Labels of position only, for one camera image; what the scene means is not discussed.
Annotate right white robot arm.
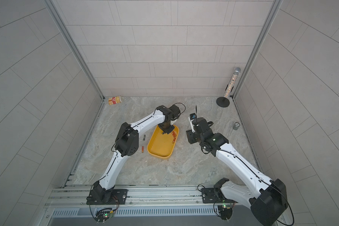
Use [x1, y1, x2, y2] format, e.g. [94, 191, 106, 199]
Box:
[186, 114, 291, 226]

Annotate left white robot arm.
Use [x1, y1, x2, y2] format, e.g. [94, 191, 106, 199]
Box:
[87, 104, 181, 204]

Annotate yellow plastic storage box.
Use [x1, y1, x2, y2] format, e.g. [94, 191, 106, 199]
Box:
[147, 125, 179, 160]

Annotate small red yellow box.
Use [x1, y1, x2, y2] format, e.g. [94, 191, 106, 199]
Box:
[108, 96, 122, 105]

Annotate wrapped poker chip stack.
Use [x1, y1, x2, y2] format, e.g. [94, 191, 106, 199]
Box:
[232, 122, 241, 131]

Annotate black stand crystal tube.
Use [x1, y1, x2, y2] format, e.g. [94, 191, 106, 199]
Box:
[216, 67, 241, 108]

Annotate right circuit board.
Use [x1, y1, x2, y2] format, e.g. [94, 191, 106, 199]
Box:
[216, 205, 233, 221]

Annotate circuit board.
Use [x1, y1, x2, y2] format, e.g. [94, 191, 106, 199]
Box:
[96, 208, 115, 224]
[216, 205, 233, 221]

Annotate left circuit board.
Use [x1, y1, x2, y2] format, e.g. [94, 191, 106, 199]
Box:
[96, 208, 115, 224]

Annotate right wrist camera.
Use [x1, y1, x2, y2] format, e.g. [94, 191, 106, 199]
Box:
[189, 113, 197, 121]

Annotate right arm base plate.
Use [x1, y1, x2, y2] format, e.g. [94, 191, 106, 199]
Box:
[198, 186, 235, 204]

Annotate aluminium rail frame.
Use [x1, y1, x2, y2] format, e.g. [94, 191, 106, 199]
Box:
[38, 169, 289, 226]

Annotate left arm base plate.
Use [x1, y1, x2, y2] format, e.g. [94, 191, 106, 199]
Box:
[86, 189, 128, 205]

